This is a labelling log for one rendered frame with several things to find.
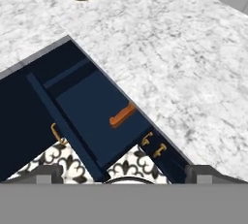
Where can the white and black round thing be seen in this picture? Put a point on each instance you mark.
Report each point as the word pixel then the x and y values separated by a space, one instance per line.
pixel 129 180

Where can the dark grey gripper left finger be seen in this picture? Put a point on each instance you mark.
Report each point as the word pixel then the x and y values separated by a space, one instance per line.
pixel 48 171

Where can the navy blue cabinet front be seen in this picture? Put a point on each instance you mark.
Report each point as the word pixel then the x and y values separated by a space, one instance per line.
pixel 172 165
pixel 19 118

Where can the open navy blue drawer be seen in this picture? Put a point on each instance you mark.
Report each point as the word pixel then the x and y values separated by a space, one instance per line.
pixel 93 111

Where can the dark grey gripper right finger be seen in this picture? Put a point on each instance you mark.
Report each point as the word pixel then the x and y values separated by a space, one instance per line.
pixel 201 171

